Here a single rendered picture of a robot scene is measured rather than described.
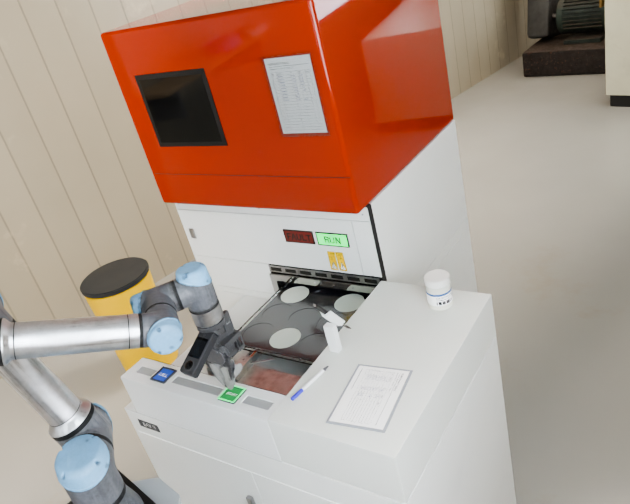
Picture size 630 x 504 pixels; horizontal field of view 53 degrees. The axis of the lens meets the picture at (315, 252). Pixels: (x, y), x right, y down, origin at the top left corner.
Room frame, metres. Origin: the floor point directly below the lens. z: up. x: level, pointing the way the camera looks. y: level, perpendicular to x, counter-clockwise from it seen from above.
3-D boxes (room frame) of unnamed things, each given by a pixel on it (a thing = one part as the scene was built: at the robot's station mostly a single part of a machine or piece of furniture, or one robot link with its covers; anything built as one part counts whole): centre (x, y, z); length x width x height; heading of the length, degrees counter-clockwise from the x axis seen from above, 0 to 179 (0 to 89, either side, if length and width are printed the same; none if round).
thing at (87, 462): (1.12, 0.64, 1.01); 0.13 x 0.12 x 0.14; 13
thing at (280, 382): (1.46, 0.24, 0.87); 0.36 x 0.08 x 0.03; 51
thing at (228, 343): (1.34, 0.29, 1.13); 0.09 x 0.08 x 0.12; 141
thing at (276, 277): (1.81, 0.00, 0.89); 0.44 x 0.02 x 0.10; 51
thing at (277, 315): (1.68, 0.09, 0.90); 0.34 x 0.34 x 0.01; 51
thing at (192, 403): (1.40, 0.40, 0.89); 0.55 x 0.09 x 0.14; 51
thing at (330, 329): (1.40, 0.00, 1.03); 0.06 x 0.04 x 0.13; 141
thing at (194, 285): (1.33, 0.30, 1.29); 0.09 x 0.08 x 0.11; 103
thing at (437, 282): (1.47, -0.31, 1.01); 0.07 x 0.07 x 0.10
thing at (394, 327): (1.32, -0.11, 0.89); 0.62 x 0.35 x 0.14; 141
